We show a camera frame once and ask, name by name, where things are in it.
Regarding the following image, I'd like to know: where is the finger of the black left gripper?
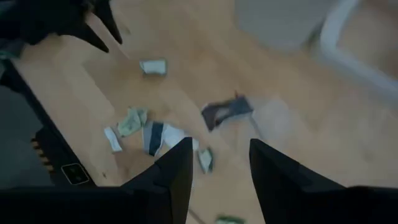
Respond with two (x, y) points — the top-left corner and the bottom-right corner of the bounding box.
(91, 0), (124, 45)
(62, 24), (110, 54)

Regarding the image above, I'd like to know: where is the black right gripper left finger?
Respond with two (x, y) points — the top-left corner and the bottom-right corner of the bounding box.
(0, 136), (194, 224)

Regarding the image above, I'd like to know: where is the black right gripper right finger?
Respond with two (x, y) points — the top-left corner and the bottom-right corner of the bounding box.
(248, 138), (398, 224)

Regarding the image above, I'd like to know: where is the white plastic bag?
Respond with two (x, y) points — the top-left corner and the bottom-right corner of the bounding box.
(161, 123), (200, 152)

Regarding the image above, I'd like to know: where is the clear plastic film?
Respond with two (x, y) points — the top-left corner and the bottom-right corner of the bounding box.
(248, 99), (293, 141)

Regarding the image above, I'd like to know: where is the clear green printed wrapper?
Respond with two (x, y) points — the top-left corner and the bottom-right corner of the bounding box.
(214, 214), (246, 224)

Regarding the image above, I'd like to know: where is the white swing bin lid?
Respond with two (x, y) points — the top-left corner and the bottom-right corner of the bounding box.
(318, 0), (398, 105)

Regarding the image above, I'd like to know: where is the white crumpled wrapper top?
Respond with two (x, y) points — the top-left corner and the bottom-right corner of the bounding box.
(139, 58), (168, 77)

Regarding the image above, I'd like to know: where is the small white wrapper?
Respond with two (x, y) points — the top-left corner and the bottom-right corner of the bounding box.
(104, 126), (123, 153)

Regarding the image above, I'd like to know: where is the dark grey plastic wrapper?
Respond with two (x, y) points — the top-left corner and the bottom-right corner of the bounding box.
(201, 95), (254, 131)

